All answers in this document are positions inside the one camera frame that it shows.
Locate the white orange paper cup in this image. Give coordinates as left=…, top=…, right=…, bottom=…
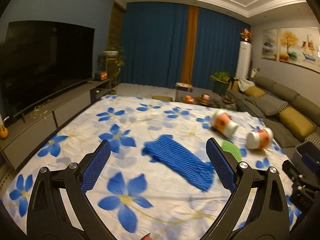
left=246, top=128, right=273, bottom=150
left=210, top=110, right=239, bottom=138

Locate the green foam net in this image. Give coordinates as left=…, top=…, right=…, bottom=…
left=222, top=140, right=242, bottom=162

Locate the blue foam net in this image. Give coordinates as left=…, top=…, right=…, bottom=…
left=142, top=134, right=214, bottom=191

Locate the dark grey trash bin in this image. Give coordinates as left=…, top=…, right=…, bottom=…
left=292, top=141, right=319, bottom=170

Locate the near patterned cushion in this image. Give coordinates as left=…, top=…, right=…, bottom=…
left=304, top=132, right=320, bottom=148

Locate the patterned cushion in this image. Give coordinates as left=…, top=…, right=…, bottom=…
left=262, top=94, right=289, bottom=112
left=304, top=132, right=320, bottom=148

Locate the near mustard cushion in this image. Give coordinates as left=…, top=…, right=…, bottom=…
left=279, top=107, right=315, bottom=141

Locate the mustard cushion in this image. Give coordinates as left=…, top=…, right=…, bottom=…
left=279, top=107, right=315, bottom=141
left=244, top=86, right=266, bottom=98

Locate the grey sectional sofa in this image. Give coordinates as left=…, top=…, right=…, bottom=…
left=226, top=76, right=319, bottom=148

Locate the far patterned cushion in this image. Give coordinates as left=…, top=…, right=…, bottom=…
left=262, top=94, right=289, bottom=112

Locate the grey flat cushion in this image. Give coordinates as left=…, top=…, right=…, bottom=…
left=246, top=96, right=279, bottom=116

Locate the grey tv cabinet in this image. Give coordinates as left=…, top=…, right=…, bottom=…
left=1, top=79, right=112, bottom=172

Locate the far mustard cushion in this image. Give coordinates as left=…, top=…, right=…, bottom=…
left=244, top=86, right=266, bottom=98

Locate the white cloth on sofa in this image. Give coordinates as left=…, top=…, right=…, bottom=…
left=238, top=79, right=255, bottom=92

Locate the dark coffee table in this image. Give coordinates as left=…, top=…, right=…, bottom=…
left=151, top=87, right=238, bottom=112

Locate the floral blue white tablecloth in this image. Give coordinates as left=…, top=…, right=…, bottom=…
left=0, top=94, right=302, bottom=240

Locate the potted green plant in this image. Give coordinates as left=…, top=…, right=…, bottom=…
left=209, top=72, right=230, bottom=96

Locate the white standing air conditioner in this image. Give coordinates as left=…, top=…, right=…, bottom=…
left=235, top=41, right=252, bottom=79

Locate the sailboat tree painting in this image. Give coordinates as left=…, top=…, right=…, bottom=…
left=278, top=27, right=319, bottom=73

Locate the left landscape painting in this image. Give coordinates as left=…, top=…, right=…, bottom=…
left=261, top=29, right=278, bottom=61

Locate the box on coffee table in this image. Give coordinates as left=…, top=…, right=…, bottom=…
left=175, top=82, right=194, bottom=92

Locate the red gold flower ornament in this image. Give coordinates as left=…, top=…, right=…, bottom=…
left=240, top=28, right=253, bottom=42

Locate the orange centre curtain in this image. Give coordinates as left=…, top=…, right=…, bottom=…
left=180, top=5, right=199, bottom=85

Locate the orange lantern ornament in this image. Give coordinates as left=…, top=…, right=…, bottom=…
left=94, top=70, right=107, bottom=81

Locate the black flat television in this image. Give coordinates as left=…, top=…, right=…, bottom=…
left=1, top=20, right=95, bottom=119

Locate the plant on wooden stand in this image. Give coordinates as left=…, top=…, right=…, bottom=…
left=98, top=46, right=125, bottom=95

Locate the blue window curtain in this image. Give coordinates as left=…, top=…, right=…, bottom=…
left=120, top=2, right=251, bottom=89

